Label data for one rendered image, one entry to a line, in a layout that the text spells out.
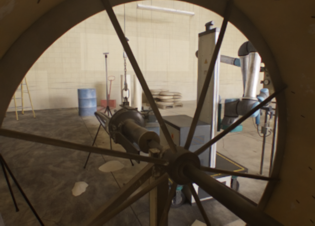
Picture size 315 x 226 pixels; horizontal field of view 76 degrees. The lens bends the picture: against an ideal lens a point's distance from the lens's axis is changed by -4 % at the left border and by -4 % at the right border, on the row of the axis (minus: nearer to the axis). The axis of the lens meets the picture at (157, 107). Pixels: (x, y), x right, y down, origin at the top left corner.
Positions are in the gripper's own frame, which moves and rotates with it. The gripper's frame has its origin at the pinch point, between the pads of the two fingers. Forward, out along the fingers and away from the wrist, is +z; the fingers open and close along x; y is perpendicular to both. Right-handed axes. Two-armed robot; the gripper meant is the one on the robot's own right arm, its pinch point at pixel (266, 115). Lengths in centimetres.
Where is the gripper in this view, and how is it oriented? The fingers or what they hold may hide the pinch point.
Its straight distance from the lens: 273.4
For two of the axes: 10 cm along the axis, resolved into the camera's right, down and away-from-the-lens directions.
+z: 3.0, 8.5, 4.3
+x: 4.9, 2.5, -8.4
